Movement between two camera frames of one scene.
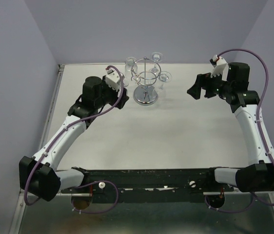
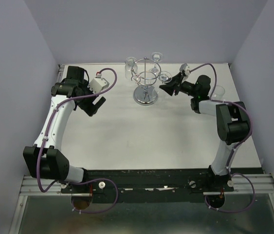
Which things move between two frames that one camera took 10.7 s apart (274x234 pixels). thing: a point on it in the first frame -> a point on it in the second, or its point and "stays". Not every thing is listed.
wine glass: [164, 76] stays
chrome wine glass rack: [145, 71] stays
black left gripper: [114, 92] -> [90, 108]
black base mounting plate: [150, 185] stays
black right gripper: [205, 81] -> [177, 81]
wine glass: [156, 56] stays
